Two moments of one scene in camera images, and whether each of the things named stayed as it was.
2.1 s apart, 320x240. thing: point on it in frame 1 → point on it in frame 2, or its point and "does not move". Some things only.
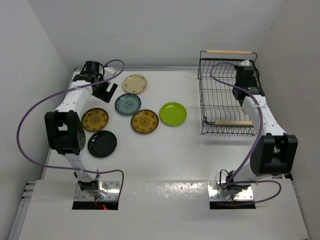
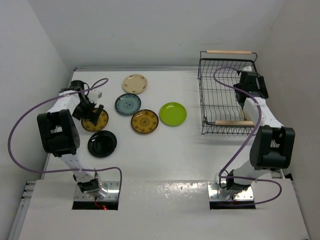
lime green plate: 172,114 does not move
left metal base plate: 112,187 does not move
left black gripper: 104,94 → 78,115
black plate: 101,143 does not move
